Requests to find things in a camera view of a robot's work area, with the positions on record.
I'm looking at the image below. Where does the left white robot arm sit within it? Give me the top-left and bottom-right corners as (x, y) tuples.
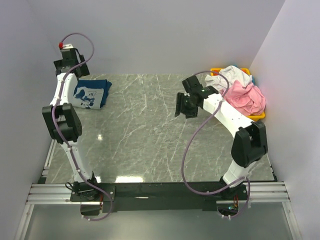
(42, 43), (100, 201)

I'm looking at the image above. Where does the yellow plastic bin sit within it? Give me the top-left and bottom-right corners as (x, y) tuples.
(209, 68), (265, 121)

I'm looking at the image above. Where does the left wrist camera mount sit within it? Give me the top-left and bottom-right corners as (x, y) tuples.
(58, 42), (74, 52)

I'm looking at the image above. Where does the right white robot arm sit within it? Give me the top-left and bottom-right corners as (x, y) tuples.
(175, 75), (268, 200)

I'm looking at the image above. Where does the pink t shirt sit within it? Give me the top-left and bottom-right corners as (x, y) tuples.
(223, 80), (266, 117)

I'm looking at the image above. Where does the black base beam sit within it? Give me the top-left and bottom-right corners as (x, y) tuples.
(70, 182), (248, 216)

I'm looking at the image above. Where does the dark blue t shirt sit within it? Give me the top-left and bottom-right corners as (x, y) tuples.
(70, 79), (112, 110)

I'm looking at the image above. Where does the white t shirt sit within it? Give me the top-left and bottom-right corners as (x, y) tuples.
(204, 65), (253, 93)

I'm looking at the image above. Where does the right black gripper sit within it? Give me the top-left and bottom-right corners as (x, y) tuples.
(174, 92), (199, 119)

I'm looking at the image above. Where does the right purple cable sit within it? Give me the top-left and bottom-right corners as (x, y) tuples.
(181, 71), (252, 220)

